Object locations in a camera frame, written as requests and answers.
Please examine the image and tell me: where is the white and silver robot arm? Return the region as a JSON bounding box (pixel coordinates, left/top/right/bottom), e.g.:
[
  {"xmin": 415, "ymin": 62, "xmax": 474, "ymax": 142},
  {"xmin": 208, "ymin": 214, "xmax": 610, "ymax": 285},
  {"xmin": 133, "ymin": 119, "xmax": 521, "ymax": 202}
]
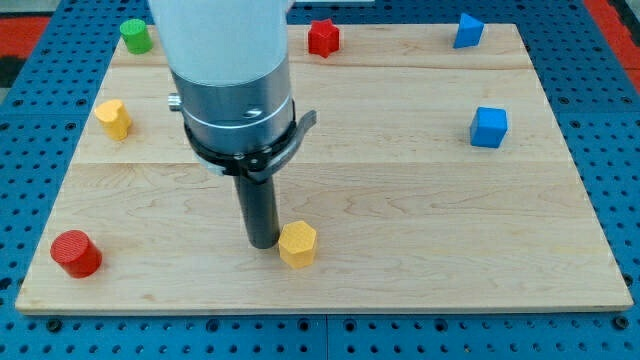
[{"xmin": 149, "ymin": 0, "xmax": 316, "ymax": 183}]

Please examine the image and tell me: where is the red star block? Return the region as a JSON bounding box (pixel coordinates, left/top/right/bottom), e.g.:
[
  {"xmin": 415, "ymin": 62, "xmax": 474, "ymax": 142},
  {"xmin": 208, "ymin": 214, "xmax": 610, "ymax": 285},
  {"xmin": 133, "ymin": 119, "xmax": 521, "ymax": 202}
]
[{"xmin": 307, "ymin": 19, "xmax": 340, "ymax": 58}]

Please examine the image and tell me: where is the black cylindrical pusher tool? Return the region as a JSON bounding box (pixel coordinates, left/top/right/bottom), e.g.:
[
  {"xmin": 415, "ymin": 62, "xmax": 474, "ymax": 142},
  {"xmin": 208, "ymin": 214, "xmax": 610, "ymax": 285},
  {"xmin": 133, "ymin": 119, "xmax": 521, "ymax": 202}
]
[{"xmin": 234, "ymin": 176, "xmax": 280, "ymax": 249}]

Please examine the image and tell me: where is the yellow hexagon block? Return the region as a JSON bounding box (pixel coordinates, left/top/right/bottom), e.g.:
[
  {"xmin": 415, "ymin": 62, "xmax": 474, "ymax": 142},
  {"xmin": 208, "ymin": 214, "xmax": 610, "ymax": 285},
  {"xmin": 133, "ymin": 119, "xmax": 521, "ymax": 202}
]
[{"xmin": 278, "ymin": 221, "xmax": 317, "ymax": 269}]

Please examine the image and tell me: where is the wooden board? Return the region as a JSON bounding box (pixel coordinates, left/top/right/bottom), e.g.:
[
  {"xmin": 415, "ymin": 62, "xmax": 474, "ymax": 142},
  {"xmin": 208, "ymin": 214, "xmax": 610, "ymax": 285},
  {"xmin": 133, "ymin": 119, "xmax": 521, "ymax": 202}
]
[{"xmin": 15, "ymin": 24, "xmax": 633, "ymax": 316}]

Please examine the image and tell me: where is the blue cube block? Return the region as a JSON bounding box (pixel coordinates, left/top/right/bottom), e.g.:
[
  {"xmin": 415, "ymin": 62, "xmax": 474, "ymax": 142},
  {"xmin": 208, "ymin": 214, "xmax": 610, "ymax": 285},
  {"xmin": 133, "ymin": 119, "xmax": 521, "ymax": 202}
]
[{"xmin": 469, "ymin": 107, "xmax": 509, "ymax": 148}]

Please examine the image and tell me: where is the blue triangular prism block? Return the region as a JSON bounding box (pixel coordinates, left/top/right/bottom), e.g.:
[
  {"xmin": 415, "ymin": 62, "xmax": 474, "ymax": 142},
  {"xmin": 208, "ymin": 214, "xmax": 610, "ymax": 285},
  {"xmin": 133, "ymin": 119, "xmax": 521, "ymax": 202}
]
[{"xmin": 453, "ymin": 13, "xmax": 485, "ymax": 49}]

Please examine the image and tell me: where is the yellow heart block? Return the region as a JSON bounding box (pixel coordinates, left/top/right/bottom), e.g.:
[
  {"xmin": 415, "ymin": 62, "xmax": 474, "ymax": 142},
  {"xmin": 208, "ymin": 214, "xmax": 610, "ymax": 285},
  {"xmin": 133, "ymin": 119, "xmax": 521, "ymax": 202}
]
[{"xmin": 94, "ymin": 99, "xmax": 132, "ymax": 141}]

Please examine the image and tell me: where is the green cylinder block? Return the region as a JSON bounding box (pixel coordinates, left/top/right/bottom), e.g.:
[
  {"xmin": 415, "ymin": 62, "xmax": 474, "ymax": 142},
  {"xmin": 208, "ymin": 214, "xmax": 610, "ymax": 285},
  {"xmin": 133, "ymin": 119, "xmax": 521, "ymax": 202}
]
[{"xmin": 119, "ymin": 19, "xmax": 153, "ymax": 55}]

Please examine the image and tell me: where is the red cylinder block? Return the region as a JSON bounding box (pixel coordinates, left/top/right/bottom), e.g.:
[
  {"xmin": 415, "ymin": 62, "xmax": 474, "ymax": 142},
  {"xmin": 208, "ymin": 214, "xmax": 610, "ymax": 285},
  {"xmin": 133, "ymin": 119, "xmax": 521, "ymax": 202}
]
[{"xmin": 50, "ymin": 230, "xmax": 102, "ymax": 278}]

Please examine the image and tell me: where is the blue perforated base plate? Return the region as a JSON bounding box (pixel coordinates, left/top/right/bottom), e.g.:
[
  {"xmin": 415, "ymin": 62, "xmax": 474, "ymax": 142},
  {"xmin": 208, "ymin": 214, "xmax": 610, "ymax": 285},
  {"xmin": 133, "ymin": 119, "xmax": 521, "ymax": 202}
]
[{"xmin": 1, "ymin": 0, "xmax": 639, "ymax": 359}]

